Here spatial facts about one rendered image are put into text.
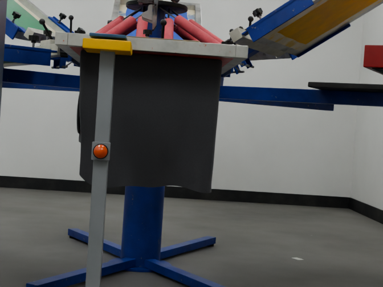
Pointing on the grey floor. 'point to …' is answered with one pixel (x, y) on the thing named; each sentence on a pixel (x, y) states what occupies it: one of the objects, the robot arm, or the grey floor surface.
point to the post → (108, 48)
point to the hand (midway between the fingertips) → (155, 27)
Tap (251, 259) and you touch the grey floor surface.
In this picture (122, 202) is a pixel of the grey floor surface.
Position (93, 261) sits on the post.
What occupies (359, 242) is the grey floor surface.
